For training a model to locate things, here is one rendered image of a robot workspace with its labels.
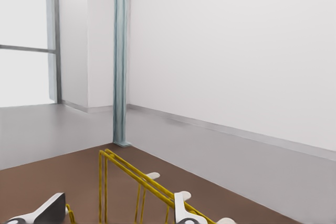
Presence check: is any silver frame post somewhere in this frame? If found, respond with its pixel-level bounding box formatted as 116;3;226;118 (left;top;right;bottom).
113;0;132;148

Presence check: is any yellow wire cup holder rack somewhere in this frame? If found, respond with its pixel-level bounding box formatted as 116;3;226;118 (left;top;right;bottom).
65;148;233;224

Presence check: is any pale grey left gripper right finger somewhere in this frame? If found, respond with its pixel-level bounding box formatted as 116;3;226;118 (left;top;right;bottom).
174;192;210;224

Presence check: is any grey window frame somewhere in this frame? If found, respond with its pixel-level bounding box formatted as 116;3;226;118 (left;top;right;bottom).
0;0;63;105

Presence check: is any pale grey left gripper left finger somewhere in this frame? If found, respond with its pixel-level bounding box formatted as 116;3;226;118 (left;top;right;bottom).
5;191;67;224

